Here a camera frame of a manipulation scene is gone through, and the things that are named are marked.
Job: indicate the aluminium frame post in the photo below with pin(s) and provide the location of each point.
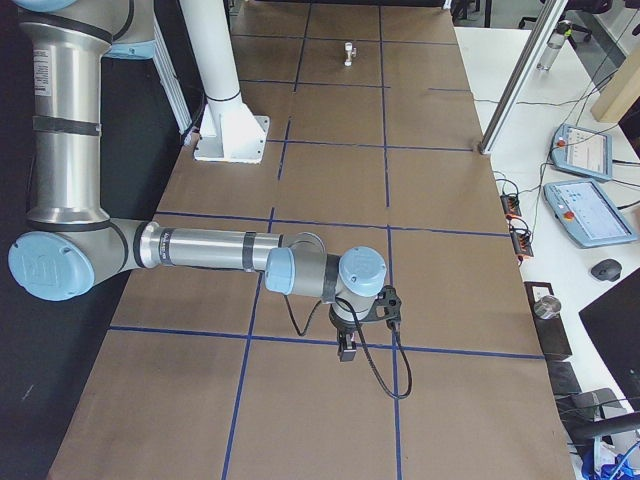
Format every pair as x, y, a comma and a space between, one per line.
532, 50

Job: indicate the white PPR valve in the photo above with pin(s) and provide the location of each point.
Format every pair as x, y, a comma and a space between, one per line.
350, 54

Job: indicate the orange black adapter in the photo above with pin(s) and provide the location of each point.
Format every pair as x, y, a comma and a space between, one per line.
521, 237
511, 204

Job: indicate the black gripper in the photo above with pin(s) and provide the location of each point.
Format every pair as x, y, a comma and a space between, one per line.
341, 329

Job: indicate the steel cylinder weight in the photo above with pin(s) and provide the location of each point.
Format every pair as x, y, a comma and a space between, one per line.
547, 307

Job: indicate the upper orange black adapter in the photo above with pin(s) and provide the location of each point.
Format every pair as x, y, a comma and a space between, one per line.
511, 204

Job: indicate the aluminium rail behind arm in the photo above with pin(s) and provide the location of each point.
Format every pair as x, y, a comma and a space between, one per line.
169, 81

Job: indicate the clear water bottle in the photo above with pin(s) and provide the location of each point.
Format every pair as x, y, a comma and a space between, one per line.
557, 39

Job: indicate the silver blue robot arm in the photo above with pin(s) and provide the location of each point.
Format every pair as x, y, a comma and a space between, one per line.
74, 244

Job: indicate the upper teach pendant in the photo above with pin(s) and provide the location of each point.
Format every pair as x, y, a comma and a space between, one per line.
582, 152

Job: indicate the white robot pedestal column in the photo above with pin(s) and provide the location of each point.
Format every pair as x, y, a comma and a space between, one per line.
229, 131

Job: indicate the lower teach pendant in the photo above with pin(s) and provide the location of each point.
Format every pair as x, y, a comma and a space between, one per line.
587, 214

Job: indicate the black box stack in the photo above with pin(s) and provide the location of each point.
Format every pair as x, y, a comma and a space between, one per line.
553, 343

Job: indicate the lower orange black adapter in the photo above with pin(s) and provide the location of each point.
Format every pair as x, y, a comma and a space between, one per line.
521, 237

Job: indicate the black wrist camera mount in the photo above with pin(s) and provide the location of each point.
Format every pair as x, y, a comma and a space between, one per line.
386, 307

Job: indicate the teach pendant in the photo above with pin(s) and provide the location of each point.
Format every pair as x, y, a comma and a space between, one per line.
587, 214
582, 152

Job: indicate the black computer mouse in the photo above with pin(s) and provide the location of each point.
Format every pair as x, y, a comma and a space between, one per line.
606, 270

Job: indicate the black monitor corner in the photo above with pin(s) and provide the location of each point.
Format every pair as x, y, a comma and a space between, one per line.
612, 323

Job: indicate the wooden board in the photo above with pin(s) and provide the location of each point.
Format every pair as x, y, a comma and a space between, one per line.
620, 93

